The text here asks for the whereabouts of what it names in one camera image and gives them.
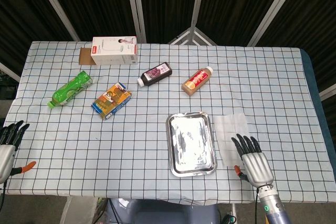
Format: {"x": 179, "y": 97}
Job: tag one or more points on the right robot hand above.
{"x": 256, "y": 163}

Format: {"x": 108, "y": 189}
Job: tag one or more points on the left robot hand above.
{"x": 5, "y": 153}

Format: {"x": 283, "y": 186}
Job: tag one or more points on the white paper sheet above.
{"x": 231, "y": 134}

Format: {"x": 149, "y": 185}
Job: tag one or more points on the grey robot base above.
{"x": 160, "y": 212}

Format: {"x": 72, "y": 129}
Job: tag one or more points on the silver metal tray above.
{"x": 191, "y": 144}

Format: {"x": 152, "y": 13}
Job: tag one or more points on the green plastic bottle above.
{"x": 69, "y": 89}

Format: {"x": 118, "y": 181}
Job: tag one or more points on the brown red-label drink bottle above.
{"x": 197, "y": 81}

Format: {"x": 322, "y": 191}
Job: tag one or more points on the blue checkered tablecloth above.
{"x": 157, "y": 129}

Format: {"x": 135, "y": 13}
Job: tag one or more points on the yellow blue snack box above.
{"x": 111, "y": 100}

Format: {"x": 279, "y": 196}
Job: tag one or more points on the brown cardboard piece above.
{"x": 86, "y": 56}

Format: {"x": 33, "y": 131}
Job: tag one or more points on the dark purple juice bottle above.
{"x": 155, "y": 74}

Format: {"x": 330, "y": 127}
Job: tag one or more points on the white product box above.
{"x": 114, "y": 51}

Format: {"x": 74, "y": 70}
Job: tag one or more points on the folding partition screen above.
{"x": 168, "y": 6}

